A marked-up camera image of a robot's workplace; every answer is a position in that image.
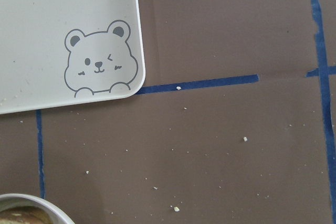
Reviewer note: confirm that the white plate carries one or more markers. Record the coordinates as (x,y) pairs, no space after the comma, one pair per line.
(55,214)

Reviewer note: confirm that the cream bear tray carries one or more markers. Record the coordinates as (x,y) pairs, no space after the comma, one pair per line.
(65,52)

